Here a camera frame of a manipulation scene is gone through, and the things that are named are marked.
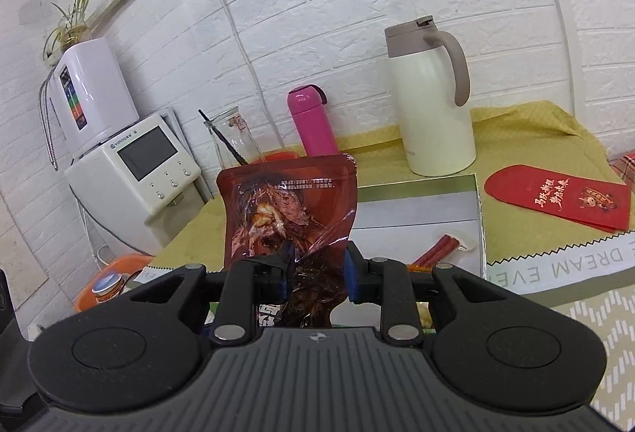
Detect potted green plant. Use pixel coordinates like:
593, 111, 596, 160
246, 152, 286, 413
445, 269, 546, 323
42, 0, 92, 68

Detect red sausage sticks packet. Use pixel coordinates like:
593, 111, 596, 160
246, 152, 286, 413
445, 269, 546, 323
407, 234, 476, 273

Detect cream thermos jug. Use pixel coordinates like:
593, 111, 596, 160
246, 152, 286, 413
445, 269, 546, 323
384, 16, 476, 177

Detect dark red meat pouch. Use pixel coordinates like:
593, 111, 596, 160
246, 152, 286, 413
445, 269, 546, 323
216, 154, 357, 328

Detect white water purifier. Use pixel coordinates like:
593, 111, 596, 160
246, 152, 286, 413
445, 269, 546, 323
48, 37, 139, 160

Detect black chopsticks pair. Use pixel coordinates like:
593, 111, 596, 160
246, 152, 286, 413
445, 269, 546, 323
198, 108, 248, 165

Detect pink thermos bottle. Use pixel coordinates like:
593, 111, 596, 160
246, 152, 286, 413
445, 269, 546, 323
286, 85, 339, 157

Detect red plastic basket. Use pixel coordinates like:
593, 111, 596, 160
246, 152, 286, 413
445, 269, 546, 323
250, 150, 299, 164

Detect orange plastic basin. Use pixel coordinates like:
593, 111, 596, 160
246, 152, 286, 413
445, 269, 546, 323
74, 255, 153, 312

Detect white wall cable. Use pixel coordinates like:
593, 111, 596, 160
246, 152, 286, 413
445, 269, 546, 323
196, 0, 285, 150

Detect stacked snack cups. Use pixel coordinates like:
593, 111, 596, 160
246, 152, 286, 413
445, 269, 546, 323
90, 272, 126, 304

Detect plaid checkered blanket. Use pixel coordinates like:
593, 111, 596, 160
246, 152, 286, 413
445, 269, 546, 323
609, 151, 635, 189

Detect green cardboard box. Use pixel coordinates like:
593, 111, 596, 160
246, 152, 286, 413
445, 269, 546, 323
148, 172, 489, 284

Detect yellow green tablecloth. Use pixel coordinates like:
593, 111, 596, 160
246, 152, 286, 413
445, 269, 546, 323
151, 101, 619, 271

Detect white water dispenser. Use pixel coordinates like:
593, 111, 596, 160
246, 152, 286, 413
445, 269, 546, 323
65, 114, 207, 256

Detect clear glass carafe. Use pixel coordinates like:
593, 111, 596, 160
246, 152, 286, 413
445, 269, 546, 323
208, 106, 263, 170

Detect red envelope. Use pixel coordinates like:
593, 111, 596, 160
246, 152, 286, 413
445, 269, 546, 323
484, 164, 632, 233

